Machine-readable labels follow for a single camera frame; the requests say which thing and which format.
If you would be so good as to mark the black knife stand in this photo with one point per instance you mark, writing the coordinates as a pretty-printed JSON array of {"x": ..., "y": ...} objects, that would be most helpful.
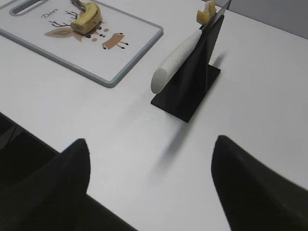
[{"x": 185, "y": 91}]

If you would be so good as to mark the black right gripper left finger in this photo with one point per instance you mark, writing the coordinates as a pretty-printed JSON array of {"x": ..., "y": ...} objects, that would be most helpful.
[{"x": 50, "y": 198}]

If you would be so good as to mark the knife with white speckled handle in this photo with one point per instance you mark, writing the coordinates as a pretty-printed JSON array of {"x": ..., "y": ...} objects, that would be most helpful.
[{"x": 168, "y": 68}]

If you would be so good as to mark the yellow banana with stem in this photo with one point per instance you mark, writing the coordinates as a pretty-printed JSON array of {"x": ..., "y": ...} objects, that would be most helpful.
[{"x": 89, "y": 19}]

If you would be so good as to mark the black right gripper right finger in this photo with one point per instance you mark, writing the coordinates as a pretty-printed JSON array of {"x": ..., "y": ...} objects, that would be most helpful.
[{"x": 253, "y": 196}]

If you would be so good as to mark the white cutting board grey rim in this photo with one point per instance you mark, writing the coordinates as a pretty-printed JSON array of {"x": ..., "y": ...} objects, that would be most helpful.
[{"x": 104, "y": 55}]

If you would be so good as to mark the cut banana piece on blade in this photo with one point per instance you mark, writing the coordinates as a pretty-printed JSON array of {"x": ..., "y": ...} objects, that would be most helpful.
[{"x": 203, "y": 17}]

